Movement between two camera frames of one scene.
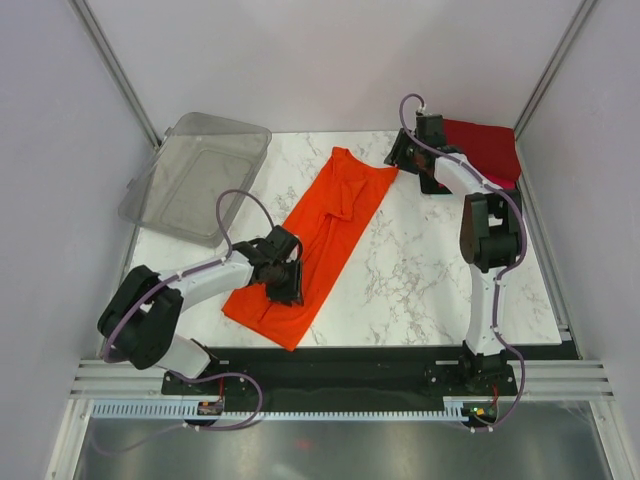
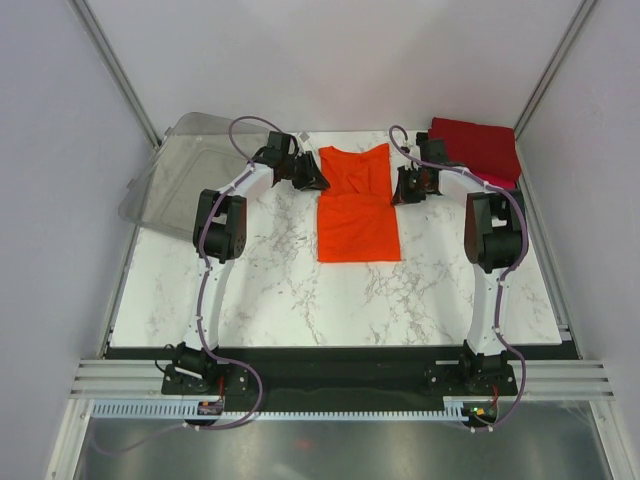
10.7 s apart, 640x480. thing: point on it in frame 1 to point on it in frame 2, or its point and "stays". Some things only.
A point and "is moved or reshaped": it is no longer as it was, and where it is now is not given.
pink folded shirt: x=507 y=182 stays
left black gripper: x=293 y=291 to x=313 y=178
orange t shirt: x=331 y=220 is moved or reshaped
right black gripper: x=395 y=155 to x=403 y=196
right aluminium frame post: x=556 y=60 stays
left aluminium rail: x=103 y=380 stays
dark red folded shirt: x=492 y=147 stays
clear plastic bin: x=177 y=186 stays
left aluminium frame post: x=117 y=67 stays
